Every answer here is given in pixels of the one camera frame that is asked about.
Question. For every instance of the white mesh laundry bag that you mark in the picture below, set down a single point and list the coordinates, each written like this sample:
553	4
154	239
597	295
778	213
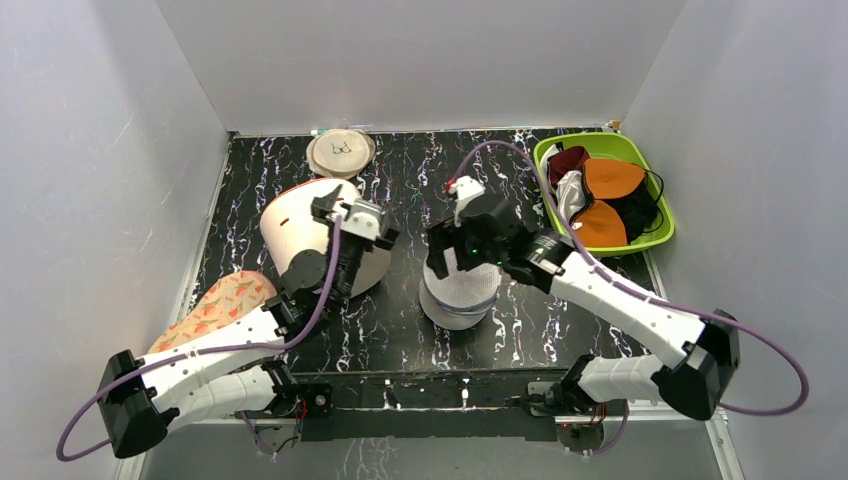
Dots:
463	298

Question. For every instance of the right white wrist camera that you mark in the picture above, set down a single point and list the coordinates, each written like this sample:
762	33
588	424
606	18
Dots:
463	190

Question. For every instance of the white cloth in basin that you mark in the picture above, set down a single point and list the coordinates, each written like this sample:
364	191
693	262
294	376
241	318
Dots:
571	196

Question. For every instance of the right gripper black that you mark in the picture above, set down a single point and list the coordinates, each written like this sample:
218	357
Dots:
449	240

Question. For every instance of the small beige round bra bag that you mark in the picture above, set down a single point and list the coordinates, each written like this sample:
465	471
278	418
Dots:
340	153

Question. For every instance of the pink floral flat laundry bag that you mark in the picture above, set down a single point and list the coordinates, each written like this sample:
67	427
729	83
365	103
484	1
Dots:
225	302

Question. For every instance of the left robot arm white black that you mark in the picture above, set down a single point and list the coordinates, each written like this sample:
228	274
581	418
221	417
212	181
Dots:
143	399

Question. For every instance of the dark red bra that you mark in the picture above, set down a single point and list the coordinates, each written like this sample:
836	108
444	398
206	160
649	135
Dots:
565	161

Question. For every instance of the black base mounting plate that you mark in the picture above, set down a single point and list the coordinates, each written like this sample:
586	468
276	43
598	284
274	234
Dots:
430	404

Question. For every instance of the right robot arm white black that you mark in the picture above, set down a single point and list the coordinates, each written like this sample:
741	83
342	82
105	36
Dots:
691	359

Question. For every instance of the orange black bra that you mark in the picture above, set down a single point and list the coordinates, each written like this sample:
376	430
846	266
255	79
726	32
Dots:
622	207

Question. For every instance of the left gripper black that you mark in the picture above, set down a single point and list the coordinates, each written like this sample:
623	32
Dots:
325	209

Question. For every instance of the large beige cylindrical laundry bag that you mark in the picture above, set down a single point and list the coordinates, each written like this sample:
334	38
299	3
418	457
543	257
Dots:
306	253

